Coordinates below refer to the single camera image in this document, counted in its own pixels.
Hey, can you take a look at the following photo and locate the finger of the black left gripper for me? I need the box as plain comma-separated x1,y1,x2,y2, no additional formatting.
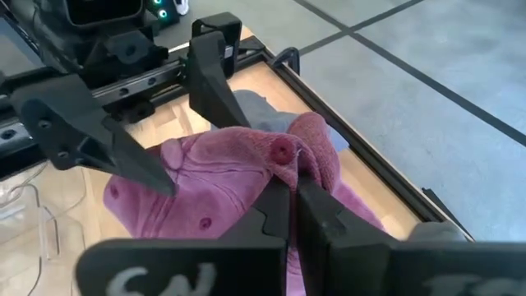
8,73,178,197
187,12,251,128

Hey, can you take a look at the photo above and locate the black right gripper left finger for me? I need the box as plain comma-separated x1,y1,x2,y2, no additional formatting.
75,175,293,296

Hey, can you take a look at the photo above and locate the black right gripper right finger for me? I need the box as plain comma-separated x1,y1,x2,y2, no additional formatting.
295,173,526,296

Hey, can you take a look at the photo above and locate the blue-grey cap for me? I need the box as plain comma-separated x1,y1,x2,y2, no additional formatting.
211,89,350,152

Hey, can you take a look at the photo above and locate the pink cap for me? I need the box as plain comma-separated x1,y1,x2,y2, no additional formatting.
102,111,387,296

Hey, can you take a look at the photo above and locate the black box with green lights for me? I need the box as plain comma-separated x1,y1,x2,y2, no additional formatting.
143,0,182,30

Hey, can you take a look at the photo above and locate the black frame clamp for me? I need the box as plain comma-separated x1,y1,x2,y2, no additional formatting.
270,46,301,76

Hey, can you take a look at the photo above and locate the black frame corner bracket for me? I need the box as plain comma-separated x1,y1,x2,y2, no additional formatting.
421,187,473,239

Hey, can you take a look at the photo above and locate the black table frame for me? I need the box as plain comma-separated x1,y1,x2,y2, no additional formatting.
229,35,476,243

